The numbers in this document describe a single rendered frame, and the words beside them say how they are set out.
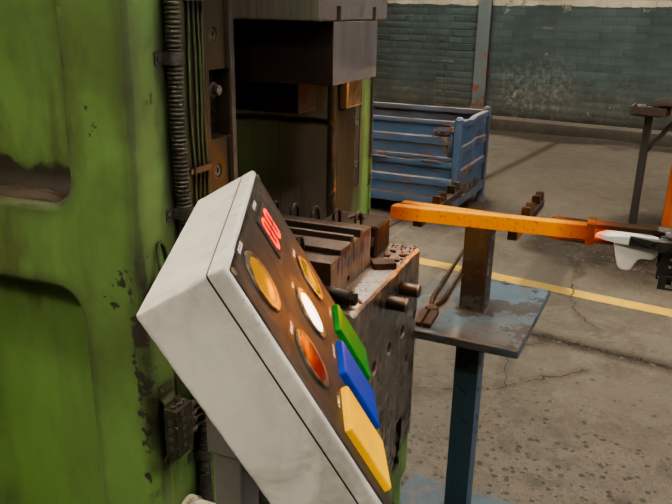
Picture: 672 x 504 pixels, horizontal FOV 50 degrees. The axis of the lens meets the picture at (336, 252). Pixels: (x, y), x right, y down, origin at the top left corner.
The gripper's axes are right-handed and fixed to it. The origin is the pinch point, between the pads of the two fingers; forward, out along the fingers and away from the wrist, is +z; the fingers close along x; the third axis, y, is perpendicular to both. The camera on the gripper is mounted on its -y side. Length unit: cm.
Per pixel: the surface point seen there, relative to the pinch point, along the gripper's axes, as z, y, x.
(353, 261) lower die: 41.4, 11.9, -1.7
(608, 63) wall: 32, 10, 758
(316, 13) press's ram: 43, -30, -18
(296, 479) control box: 20, 6, -71
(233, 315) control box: 24, -9, -73
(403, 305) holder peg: 31.9, 19.2, -0.2
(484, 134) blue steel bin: 98, 51, 420
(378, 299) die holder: 35.3, 17.2, -4.5
